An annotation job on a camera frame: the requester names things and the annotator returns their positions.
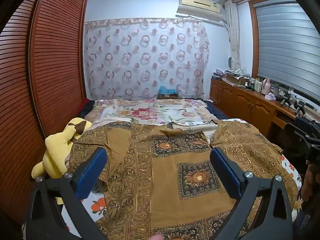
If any blue cloth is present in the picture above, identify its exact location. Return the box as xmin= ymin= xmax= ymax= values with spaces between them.
xmin=159 ymin=85 xmax=178 ymax=94

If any black and red cloth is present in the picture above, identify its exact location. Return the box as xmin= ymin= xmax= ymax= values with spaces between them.
xmin=77 ymin=99 xmax=96 ymax=117

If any grey handheld device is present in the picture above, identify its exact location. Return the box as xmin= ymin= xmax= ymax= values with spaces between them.
xmin=280 ymin=94 xmax=292 ymax=107
xmin=295 ymin=100 xmax=306 ymax=116

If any yellow plush toy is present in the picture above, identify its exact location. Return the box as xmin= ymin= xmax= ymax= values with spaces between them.
xmin=31 ymin=117 xmax=93 ymax=205

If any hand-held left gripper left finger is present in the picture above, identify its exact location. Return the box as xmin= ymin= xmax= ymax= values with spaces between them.
xmin=25 ymin=147 xmax=108 ymax=240

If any brown patterned garment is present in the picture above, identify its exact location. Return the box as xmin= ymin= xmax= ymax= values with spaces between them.
xmin=67 ymin=120 xmax=299 ymax=240

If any wooden louvered wardrobe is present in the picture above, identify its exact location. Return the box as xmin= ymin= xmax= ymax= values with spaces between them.
xmin=0 ymin=0 xmax=89 ymax=230

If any small cardboard box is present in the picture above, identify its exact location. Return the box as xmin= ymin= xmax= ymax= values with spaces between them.
xmin=157 ymin=93 xmax=179 ymax=100

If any orange-print bed sheet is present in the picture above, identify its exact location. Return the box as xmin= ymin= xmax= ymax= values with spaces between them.
xmin=21 ymin=152 xmax=304 ymax=240

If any sheer circle-print curtain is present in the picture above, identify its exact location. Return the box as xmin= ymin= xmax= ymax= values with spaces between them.
xmin=84 ymin=17 xmax=210 ymax=100

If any wooden cabinet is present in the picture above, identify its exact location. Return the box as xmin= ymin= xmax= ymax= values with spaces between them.
xmin=209 ymin=77 xmax=320 ymax=137

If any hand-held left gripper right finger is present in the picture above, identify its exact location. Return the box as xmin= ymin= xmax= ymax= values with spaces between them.
xmin=209 ymin=147 xmax=294 ymax=240

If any grey window blind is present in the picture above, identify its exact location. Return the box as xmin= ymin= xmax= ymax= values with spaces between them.
xmin=255 ymin=0 xmax=320 ymax=110

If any open cardboard box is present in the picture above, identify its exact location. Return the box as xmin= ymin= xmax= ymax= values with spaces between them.
xmin=225 ymin=69 xmax=250 ymax=85

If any tied beige curtain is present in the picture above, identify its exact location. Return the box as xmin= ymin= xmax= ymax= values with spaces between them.
xmin=224 ymin=0 xmax=242 ymax=72

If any wall air conditioner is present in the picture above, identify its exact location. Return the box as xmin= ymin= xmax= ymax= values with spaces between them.
xmin=176 ymin=0 xmax=224 ymax=22

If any floral blanket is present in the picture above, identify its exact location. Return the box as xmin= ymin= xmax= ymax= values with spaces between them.
xmin=85 ymin=99 xmax=218 ymax=128

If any black office chair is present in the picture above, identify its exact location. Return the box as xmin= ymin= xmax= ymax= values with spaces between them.
xmin=285 ymin=117 xmax=317 ymax=155

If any dark blue bed sheet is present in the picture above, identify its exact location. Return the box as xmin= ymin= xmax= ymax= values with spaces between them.
xmin=204 ymin=99 xmax=228 ymax=120

